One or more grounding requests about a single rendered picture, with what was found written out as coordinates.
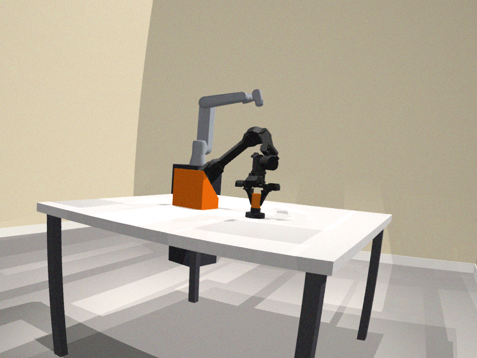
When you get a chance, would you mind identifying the orange knob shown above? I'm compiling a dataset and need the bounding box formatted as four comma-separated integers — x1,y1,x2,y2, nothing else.
251,193,261,208

